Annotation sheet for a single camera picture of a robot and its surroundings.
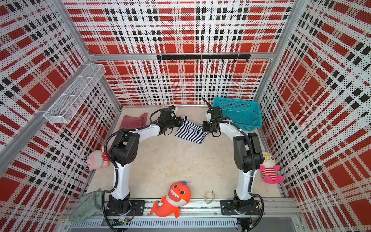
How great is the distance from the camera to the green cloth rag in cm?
71

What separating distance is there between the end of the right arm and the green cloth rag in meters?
0.70

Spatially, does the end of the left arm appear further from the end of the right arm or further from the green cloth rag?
the green cloth rag
